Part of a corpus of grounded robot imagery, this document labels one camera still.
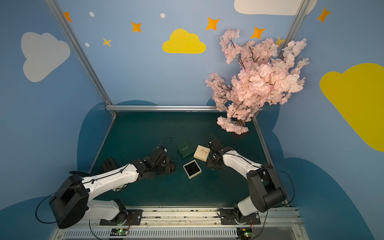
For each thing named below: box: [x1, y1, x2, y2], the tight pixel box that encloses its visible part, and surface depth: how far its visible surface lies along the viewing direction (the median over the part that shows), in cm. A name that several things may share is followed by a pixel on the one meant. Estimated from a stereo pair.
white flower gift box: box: [193, 145, 211, 162], surface depth 98 cm
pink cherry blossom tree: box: [205, 29, 310, 135], surface depth 74 cm
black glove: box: [99, 157, 119, 174], surface depth 93 cm
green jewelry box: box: [177, 141, 194, 158], surface depth 100 cm
